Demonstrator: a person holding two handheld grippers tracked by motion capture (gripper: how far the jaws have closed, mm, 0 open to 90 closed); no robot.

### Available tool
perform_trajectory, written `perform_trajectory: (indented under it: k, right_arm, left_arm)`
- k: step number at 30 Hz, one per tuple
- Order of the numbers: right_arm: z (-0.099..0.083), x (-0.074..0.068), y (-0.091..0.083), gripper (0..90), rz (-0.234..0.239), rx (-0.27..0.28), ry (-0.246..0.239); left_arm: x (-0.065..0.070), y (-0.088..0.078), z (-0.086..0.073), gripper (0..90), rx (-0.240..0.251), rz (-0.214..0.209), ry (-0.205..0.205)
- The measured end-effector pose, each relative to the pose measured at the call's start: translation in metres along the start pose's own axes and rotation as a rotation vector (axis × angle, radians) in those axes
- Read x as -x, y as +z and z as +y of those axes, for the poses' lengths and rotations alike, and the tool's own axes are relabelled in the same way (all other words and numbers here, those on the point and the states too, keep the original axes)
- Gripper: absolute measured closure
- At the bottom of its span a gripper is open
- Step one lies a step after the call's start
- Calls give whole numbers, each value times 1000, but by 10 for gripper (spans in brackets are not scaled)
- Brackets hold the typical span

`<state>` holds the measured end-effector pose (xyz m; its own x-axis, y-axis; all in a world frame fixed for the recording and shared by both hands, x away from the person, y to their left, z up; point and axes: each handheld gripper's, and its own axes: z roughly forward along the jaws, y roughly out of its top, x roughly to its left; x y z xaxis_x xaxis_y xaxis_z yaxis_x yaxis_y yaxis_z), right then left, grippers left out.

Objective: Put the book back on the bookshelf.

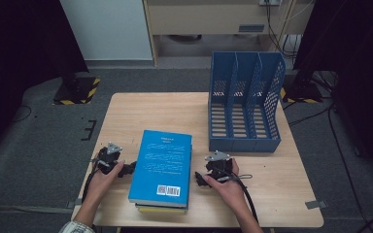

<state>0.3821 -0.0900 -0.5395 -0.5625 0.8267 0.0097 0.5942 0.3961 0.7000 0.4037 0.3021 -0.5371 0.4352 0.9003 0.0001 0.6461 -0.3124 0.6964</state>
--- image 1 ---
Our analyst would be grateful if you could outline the white cabinet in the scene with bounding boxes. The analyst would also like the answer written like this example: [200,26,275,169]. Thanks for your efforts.
[59,0,153,61]

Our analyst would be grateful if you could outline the beige wooden desk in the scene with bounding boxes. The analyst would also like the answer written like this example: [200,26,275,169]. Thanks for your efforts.
[142,0,315,67]

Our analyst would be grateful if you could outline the black stand base yellow stripes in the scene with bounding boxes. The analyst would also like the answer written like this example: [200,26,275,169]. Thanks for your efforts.
[280,69,324,105]
[51,64,101,106]

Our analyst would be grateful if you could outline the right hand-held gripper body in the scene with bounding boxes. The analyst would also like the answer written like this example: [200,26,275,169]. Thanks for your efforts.
[203,150,235,184]

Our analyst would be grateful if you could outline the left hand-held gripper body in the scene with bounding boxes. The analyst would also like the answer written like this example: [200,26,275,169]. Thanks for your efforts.
[92,141,126,175]

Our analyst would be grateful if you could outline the blue plastic file rack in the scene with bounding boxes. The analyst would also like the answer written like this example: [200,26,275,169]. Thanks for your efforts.
[208,50,287,153]

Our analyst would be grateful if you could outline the bundle of hanging cables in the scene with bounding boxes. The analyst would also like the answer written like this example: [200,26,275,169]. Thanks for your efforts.
[265,0,302,61]

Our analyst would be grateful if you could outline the white power strip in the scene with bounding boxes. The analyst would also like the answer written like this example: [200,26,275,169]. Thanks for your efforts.
[258,0,283,7]

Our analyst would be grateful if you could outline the person's left hand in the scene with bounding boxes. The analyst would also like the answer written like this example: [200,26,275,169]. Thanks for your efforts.
[85,160,126,202]

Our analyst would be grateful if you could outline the blue book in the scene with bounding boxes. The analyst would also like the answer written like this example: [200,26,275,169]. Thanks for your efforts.
[127,129,193,209]

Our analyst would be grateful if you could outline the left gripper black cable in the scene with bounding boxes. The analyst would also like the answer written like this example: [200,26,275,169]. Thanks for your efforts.
[81,158,101,204]

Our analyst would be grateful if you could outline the long black floor cable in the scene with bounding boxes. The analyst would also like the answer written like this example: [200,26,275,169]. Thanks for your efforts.
[328,106,371,233]

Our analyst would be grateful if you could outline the black curtain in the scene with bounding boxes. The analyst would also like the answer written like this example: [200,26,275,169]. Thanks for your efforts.
[292,0,373,183]
[0,0,89,163]

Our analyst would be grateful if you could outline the person's right hand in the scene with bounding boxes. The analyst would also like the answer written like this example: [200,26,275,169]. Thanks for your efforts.
[202,157,251,212]

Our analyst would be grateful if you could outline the yellow book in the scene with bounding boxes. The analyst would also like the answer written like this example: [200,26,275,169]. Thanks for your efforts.
[137,206,188,215]

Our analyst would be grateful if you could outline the thin black floor cable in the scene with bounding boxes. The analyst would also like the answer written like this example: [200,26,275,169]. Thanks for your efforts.
[13,105,33,123]

